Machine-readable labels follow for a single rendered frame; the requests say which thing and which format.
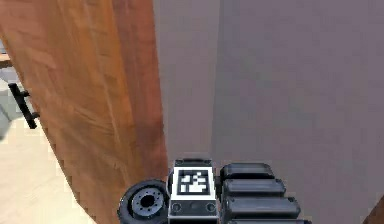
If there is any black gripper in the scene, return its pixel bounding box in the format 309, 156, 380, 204
116, 179, 171, 224

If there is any brown wooden room door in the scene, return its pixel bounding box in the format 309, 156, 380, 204
0, 0, 169, 224

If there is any black door handle bar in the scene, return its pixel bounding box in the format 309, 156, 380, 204
7, 82, 41, 130

